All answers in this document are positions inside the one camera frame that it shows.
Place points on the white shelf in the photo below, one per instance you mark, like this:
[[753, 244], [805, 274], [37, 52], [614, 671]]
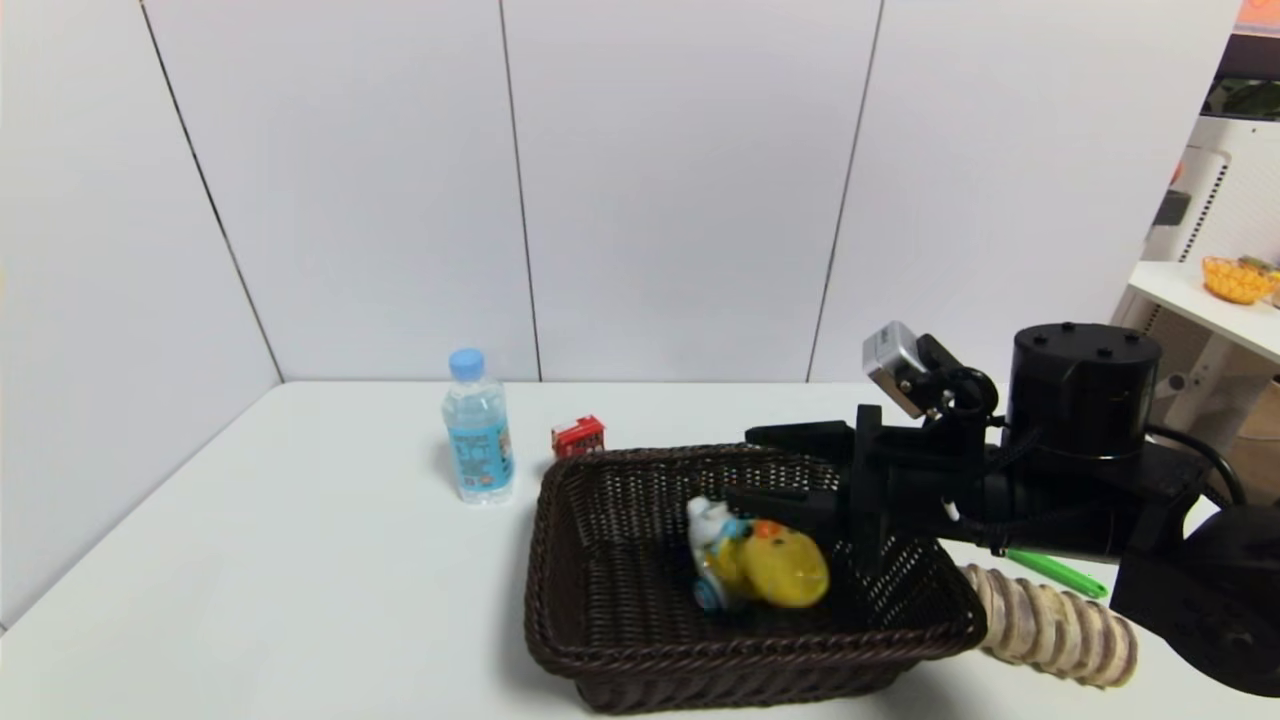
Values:
[[1190, 295]]

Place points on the dark brown wicker basket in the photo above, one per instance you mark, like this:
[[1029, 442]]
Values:
[[620, 600]]

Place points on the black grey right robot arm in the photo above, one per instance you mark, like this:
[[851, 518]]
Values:
[[1085, 400]]

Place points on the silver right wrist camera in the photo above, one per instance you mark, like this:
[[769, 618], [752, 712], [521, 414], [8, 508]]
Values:
[[895, 365]]

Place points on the orange fruit bowl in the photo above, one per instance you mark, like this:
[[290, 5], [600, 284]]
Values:
[[1238, 280]]

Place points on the white slotted appliance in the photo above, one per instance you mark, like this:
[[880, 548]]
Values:
[[1235, 190]]

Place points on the red drink carton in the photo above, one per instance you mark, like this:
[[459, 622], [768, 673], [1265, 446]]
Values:
[[577, 437]]

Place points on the yellow duck toy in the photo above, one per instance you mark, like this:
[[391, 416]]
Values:
[[785, 572]]

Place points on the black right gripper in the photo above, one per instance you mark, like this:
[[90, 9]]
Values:
[[866, 478]]

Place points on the striped spiral conch shell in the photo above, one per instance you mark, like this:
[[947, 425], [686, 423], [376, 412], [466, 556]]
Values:
[[1060, 630]]

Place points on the clear water bottle blue label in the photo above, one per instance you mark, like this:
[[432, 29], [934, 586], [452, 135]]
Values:
[[478, 440]]

